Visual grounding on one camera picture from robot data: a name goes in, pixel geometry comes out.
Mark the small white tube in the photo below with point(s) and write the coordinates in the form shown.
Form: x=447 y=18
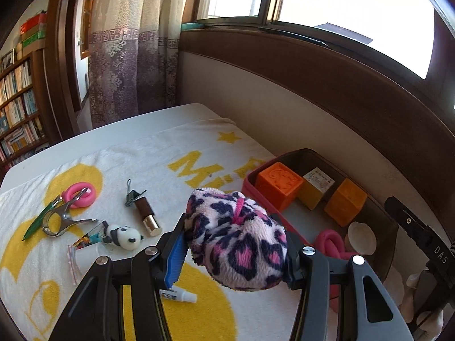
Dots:
x=179 y=295

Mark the teal tray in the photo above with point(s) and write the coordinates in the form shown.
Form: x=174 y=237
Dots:
x=192 y=26

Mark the pink leopard plush toy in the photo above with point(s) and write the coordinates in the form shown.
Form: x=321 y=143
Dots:
x=234 y=241

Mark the black binder clip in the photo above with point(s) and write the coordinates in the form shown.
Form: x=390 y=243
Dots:
x=133 y=197

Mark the brown lipstick tube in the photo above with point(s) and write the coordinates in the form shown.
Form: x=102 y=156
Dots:
x=151 y=220

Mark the metal spring clamp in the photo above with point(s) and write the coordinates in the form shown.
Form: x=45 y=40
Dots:
x=58 y=220

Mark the person's right hand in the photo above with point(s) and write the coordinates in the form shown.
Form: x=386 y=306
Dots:
x=408 y=291

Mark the yellow block white label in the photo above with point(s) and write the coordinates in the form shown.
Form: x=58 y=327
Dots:
x=309 y=195

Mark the patterned curtain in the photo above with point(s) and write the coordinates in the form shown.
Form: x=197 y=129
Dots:
x=135 y=60

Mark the red container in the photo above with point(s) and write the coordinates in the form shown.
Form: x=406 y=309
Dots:
x=312 y=158

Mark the large wooden bookshelf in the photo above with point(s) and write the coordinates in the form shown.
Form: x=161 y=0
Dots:
x=21 y=113

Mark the panda figurine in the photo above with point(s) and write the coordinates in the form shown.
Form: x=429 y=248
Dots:
x=126 y=236

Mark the green box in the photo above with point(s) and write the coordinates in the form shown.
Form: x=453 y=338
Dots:
x=33 y=42

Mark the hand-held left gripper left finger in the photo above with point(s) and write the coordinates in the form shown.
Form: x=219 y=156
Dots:
x=176 y=259

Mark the photo frame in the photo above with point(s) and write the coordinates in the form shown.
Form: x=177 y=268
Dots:
x=7 y=59

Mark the wooden door frame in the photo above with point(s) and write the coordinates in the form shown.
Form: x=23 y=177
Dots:
x=58 y=60

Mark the orange ribbed cube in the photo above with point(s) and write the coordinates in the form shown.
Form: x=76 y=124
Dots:
x=344 y=202

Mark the orange embossed cube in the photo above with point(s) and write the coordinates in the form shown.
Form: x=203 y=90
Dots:
x=279 y=184

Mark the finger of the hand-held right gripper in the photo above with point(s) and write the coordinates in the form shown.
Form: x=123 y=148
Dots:
x=405 y=216

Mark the window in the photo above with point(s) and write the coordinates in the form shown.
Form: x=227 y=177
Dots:
x=341 y=3

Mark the green pen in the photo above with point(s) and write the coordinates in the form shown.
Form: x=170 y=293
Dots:
x=35 y=222

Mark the yellow white towel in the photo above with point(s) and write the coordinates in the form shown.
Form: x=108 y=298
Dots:
x=142 y=163

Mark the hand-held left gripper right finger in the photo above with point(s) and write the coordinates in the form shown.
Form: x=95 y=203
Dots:
x=295 y=273

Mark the clear plastic packet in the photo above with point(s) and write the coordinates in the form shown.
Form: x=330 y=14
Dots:
x=76 y=266

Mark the small white dish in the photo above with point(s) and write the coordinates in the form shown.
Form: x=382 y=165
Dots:
x=360 y=238

